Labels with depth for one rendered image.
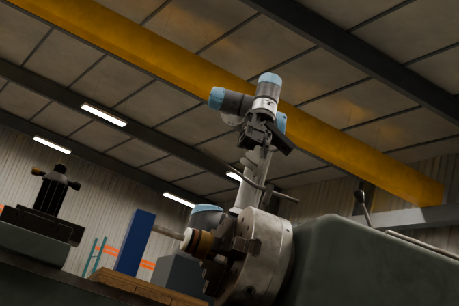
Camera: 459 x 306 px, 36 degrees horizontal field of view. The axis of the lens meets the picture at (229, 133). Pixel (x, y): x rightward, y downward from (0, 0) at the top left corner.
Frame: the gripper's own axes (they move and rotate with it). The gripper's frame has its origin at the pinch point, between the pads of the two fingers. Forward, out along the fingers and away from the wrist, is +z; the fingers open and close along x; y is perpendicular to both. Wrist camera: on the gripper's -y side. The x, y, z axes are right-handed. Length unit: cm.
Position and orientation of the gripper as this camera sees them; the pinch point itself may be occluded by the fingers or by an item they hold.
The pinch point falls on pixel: (257, 173)
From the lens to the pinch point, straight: 201.8
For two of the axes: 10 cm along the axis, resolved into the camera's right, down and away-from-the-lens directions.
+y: -9.1, -3.6, -1.9
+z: -2.0, 8.0, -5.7
